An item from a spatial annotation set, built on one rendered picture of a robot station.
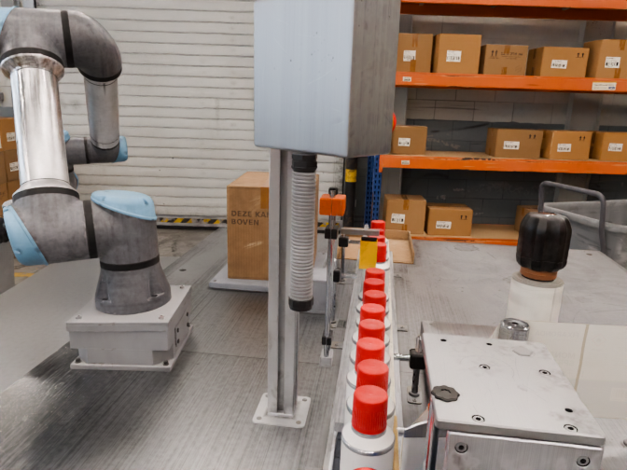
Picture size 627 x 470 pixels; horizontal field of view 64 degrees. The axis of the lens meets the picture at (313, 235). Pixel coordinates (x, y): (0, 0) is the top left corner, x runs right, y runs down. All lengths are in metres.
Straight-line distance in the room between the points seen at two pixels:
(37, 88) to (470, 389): 0.98
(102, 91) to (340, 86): 0.82
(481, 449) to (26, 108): 1.00
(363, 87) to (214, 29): 4.70
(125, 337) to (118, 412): 0.16
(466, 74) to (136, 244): 3.90
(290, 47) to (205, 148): 4.66
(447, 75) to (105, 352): 3.94
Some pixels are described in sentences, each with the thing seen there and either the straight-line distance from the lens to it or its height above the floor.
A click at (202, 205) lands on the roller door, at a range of 5.40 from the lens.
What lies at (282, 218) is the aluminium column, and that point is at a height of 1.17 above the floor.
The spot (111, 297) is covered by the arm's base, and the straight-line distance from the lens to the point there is 1.07.
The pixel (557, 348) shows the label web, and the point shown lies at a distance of 0.80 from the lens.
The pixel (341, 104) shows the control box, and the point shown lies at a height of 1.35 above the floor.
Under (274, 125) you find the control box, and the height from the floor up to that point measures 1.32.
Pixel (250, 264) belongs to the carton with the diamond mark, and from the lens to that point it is 1.44.
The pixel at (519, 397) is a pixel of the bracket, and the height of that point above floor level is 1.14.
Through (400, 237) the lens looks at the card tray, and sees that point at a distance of 2.01.
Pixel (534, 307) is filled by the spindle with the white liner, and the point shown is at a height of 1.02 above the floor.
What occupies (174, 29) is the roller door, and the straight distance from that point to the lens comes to 5.37.
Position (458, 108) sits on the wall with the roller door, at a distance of 5.49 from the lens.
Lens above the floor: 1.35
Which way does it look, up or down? 15 degrees down
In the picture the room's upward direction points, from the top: 2 degrees clockwise
